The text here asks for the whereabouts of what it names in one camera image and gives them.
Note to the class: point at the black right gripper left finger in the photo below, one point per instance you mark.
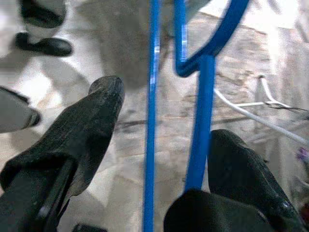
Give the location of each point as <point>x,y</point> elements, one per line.
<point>60,157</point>

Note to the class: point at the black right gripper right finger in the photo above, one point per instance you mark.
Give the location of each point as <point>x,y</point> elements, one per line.
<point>241,181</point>

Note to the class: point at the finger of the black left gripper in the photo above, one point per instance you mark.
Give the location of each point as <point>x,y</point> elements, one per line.
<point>48,47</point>
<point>41,14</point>

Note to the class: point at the white folding table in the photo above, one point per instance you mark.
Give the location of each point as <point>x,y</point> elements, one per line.
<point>277,126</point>

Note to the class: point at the grey laundry basket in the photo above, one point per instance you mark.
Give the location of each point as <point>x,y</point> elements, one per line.
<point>14,111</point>

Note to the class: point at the blue plastic hanger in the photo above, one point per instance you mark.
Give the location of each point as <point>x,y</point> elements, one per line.
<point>202,108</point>

